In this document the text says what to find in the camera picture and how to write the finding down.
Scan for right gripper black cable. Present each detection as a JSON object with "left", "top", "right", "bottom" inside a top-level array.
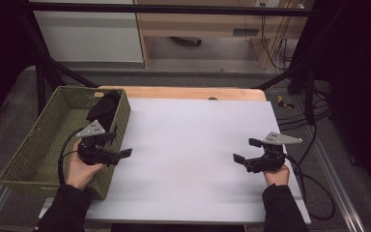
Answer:
[{"left": 283, "top": 154, "right": 336, "bottom": 221}]

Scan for black metal crossbar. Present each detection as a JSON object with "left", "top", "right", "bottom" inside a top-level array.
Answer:
[{"left": 28, "top": 2, "right": 314, "bottom": 17}]

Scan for person's left hand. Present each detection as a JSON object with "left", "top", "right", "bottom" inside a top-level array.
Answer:
[{"left": 65, "top": 139, "right": 106, "bottom": 191}]

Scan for yellow and black tool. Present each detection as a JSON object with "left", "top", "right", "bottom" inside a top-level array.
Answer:
[{"left": 276, "top": 95, "right": 296, "bottom": 109}]

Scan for person's right hand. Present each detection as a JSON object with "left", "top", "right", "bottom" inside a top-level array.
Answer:
[{"left": 263, "top": 163, "right": 291, "bottom": 188}]

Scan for black metal stand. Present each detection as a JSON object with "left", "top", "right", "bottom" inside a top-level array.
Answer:
[
  {"left": 253, "top": 59, "right": 317, "bottom": 126},
  {"left": 18, "top": 13, "right": 100, "bottom": 115}
]

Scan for wooden table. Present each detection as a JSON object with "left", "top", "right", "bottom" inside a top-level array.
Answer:
[{"left": 94, "top": 85, "right": 268, "bottom": 102}]

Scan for green woven basket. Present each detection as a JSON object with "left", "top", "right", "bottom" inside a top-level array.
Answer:
[{"left": 0, "top": 85, "right": 132, "bottom": 201}]

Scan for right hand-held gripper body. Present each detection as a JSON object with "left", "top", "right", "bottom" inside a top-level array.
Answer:
[{"left": 244, "top": 131, "right": 303, "bottom": 174}]

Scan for white table sheet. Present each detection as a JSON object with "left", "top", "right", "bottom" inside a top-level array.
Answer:
[{"left": 38, "top": 97, "right": 312, "bottom": 225}]

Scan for black floor cables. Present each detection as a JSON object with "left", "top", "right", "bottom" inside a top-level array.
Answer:
[{"left": 275, "top": 91, "right": 333, "bottom": 132}]

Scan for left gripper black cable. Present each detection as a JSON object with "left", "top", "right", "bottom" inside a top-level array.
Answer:
[{"left": 57, "top": 127, "right": 85, "bottom": 187}]

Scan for black curtain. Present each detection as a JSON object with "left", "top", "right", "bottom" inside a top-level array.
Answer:
[
  {"left": 0, "top": 0, "right": 37, "bottom": 138},
  {"left": 289, "top": 0, "right": 371, "bottom": 205}
]

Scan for bundle of hanging cables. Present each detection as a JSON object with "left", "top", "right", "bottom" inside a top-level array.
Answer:
[{"left": 260, "top": 14, "right": 295, "bottom": 71}]

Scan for white cabinet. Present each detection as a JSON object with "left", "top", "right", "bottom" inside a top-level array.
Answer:
[{"left": 28, "top": 0, "right": 145, "bottom": 64}]

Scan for black cloth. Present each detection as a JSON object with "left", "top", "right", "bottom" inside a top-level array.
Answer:
[{"left": 85, "top": 89, "right": 123, "bottom": 133}]

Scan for wooden desk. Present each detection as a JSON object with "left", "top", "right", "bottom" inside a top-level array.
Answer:
[{"left": 133, "top": 0, "right": 315, "bottom": 70}]

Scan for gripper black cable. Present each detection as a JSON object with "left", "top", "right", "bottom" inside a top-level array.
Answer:
[
  {"left": 283, "top": 154, "right": 336, "bottom": 221},
  {"left": 57, "top": 127, "right": 85, "bottom": 187}
]

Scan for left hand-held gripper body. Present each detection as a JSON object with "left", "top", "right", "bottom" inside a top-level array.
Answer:
[{"left": 75, "top": 119, "right": 123, "bottom": 166}]

